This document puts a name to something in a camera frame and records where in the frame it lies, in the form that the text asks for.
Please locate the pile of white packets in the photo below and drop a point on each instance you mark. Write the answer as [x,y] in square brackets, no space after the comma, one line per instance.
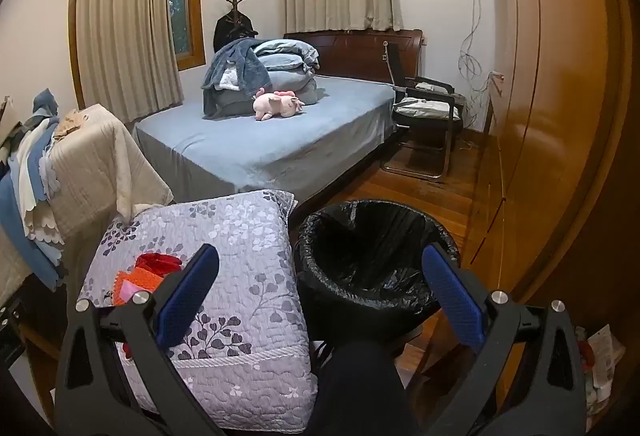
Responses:
[600,356]

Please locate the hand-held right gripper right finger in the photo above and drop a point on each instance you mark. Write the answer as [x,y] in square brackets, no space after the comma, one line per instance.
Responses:
[452,301]

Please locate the bin with black bag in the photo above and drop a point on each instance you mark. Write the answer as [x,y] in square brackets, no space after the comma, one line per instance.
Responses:
[360,276]

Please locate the person's dark trouser leg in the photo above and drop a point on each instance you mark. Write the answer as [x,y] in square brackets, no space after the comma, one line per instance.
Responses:
[360,391]

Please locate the bed with blue sheet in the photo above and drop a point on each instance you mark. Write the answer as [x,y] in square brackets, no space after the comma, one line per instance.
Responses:
[280,141]

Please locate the cream scalloped cloth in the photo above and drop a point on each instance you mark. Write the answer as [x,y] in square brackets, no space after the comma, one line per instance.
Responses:
[37,211]

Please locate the white item on armrest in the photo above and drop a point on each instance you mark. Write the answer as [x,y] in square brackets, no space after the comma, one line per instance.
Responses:
[429,87]

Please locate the orange knitted cloth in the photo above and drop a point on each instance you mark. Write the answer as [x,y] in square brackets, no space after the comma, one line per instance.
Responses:
[137,283]

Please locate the dark blue cloth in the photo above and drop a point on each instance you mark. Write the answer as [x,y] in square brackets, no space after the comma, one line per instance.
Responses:
[15,216]

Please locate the teal cloth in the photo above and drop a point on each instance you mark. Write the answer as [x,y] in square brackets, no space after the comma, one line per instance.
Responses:
[45,101]

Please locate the black metal frame chair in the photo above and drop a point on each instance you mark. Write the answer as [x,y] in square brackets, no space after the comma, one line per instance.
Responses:
[425,131]

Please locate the light blue scalloped cloth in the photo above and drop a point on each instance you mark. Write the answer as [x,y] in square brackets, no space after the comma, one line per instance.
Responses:
[46,171]

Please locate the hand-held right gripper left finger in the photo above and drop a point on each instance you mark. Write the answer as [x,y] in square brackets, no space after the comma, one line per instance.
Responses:
[185,296]

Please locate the tan lace cloth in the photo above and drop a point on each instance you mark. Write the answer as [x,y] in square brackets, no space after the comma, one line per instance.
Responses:
[70,123]

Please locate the dark grey cloth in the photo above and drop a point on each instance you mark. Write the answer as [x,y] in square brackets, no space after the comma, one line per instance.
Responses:
[20,131]

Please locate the pink paper piece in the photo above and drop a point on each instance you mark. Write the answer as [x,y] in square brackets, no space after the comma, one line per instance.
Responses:
[125,290]

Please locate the red cloth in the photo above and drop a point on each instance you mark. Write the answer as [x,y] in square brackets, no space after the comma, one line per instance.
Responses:
[157,263]

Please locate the floral grey quilt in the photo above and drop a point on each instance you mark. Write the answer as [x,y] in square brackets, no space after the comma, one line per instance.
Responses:
[250,256]

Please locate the wooden framed window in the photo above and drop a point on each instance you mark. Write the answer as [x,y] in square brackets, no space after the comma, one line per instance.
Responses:
[182,6]

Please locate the folded blue bedding pile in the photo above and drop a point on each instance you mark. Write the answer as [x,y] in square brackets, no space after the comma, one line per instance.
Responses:
[287,66]

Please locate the wooden wardrobe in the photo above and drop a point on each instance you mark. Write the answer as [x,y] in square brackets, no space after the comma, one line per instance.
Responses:
[550,116]

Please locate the pink plush toy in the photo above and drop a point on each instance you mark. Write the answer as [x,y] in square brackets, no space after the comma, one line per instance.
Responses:
[277,105]

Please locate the dark wooden headboard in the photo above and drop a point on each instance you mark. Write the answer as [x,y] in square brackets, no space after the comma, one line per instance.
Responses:
[355,53]

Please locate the white chair cushion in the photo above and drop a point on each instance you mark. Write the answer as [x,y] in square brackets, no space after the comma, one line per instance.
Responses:
[422,106]

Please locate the beige quilted blanket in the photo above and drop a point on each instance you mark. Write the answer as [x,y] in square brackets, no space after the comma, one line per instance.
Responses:
[95,166]

